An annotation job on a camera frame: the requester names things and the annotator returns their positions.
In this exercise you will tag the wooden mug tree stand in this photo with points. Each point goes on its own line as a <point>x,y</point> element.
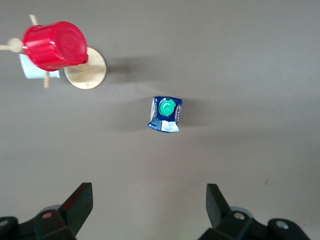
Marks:
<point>87,72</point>

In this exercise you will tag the red plastic cup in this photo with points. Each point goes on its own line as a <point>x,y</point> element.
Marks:
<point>55,47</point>

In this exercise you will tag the pale white cup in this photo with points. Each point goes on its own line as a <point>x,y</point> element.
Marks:
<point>32,71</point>

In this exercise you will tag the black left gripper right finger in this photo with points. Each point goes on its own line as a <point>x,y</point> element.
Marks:
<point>217,210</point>

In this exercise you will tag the blue Pascal milk carton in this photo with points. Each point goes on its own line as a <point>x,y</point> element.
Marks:
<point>156,118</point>

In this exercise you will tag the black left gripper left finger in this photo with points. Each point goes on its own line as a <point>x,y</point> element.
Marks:
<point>75,210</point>

